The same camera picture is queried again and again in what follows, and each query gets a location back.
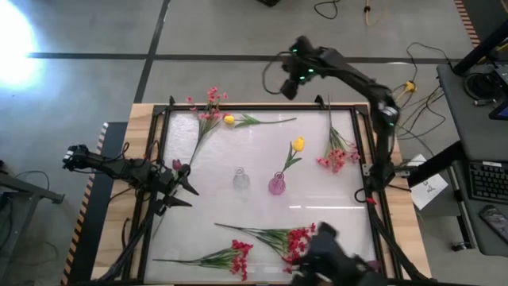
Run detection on black floor cables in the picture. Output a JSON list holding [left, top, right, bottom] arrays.
[[391, 41, 454, 157]]

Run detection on yellow floor cable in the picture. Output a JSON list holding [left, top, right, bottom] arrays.
[[364, 0, 383, 27]]

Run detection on black looped floor cable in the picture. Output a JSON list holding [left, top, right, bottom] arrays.
[[313, 0, 341, 21]]

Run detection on black cable bundle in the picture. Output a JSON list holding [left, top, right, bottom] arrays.
[[97, 198, 160, 284]]

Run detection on dark screen device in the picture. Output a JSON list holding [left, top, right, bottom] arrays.
[[487, 99, 508, 122]]

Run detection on grey desk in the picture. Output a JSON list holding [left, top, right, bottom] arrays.
[[436, 62, 508, 257]]

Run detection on white paper sheet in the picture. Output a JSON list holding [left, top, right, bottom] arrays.
[[408, 153, 450, 211]]

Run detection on pink artificial flower bunch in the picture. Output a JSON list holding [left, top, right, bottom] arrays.
[[185, 86, 230, 167], [316, 94, 361, 174]]

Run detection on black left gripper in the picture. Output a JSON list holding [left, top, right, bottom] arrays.
[[152, 164, 200, 216]]

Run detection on pink glass vase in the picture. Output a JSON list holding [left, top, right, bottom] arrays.
[[267, 171, 287, 196]]

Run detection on clear glass vase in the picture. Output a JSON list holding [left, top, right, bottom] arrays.
[[232, 166, 252, 191]]

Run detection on red artificial flower bunch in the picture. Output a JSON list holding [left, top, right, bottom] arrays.
[[152, 238, 254, 282]]

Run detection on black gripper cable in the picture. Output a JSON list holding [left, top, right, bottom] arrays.
[[261, 50, 293, 96]]

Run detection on black table frame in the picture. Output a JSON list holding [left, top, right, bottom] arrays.
[[121, 95, 429, 285]]

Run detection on black keyboard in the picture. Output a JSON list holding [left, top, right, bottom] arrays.
[[468, 160, 508, 204]]

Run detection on dark hazard-striped floor mat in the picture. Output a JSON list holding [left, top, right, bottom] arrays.
[[60, 121, 128, 286], [453, 0, 508, 48]]

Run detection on black coiled cable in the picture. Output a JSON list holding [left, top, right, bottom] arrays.
[[463, 71, 498, 101]]

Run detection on black rig strut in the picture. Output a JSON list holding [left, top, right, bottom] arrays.
[[406, 141, 465, 188], [452, 19, 508, 77]]

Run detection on yellow artificial tulip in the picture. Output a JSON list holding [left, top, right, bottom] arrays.
[[222, 113, 298, 129], [280, 136, 306, 176]]

